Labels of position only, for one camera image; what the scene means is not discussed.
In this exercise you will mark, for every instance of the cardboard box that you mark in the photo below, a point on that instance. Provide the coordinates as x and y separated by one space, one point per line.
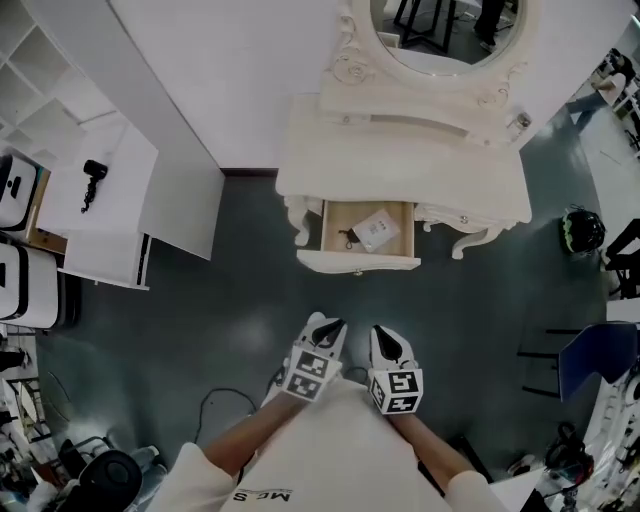
47 240

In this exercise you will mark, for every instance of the white shelf unit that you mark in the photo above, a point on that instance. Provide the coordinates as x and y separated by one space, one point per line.
45 65

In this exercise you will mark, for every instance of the person's right forearm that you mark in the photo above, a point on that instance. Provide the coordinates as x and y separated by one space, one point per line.
430 450

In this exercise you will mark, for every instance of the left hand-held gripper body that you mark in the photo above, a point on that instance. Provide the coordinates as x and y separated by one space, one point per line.
312 375

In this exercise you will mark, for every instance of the white desk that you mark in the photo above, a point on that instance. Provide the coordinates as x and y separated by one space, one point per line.
180 200

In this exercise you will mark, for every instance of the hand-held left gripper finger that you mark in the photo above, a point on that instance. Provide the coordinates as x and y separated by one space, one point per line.
309 332
341 342

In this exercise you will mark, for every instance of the oval mirror cream carved frame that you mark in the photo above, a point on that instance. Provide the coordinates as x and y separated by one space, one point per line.
360 45

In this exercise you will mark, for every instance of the person's left forearm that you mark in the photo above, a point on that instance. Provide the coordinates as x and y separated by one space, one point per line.
250 435

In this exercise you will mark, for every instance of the blue chair black frame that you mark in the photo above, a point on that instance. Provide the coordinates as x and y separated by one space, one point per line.
595 360

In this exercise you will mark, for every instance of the person's white shirt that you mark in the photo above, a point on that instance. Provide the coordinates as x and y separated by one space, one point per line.
340 450

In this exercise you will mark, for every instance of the white ornate dressing table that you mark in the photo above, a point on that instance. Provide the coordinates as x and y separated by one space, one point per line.
400 165

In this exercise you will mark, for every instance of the black green helmet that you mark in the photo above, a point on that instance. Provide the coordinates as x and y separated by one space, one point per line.
582 230

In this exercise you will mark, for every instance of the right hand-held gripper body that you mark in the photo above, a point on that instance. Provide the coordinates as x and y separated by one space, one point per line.
397 392

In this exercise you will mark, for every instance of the small black pouch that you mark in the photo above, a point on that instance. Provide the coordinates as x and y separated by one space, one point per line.
350 235

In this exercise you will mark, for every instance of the cluttered white table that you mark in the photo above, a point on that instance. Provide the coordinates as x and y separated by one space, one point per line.
607 415

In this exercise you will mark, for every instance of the black hair dryer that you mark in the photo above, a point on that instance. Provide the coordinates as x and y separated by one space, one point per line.
95 170

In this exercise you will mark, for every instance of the cream large drawer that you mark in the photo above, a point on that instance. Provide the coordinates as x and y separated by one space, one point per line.
360 262

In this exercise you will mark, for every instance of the denim trousers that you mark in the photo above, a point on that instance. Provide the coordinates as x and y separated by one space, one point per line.
147 457

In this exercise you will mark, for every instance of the small glass jar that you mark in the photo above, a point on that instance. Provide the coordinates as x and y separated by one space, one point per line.
522 121

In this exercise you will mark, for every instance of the cream small drawer metal knob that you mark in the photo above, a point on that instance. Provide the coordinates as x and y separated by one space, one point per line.
450 217

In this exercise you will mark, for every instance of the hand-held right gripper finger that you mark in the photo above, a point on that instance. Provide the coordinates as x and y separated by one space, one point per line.
375 350
402 347

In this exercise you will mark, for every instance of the white paper sheet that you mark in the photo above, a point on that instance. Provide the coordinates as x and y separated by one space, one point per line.
377 229

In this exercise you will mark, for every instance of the black round chair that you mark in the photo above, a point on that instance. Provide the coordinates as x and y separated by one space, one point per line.
110 480

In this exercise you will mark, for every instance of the large white black appliance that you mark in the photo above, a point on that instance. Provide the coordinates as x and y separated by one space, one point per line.
27 285

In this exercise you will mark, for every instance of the flat white black appliance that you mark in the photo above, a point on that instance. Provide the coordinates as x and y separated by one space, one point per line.
15 190

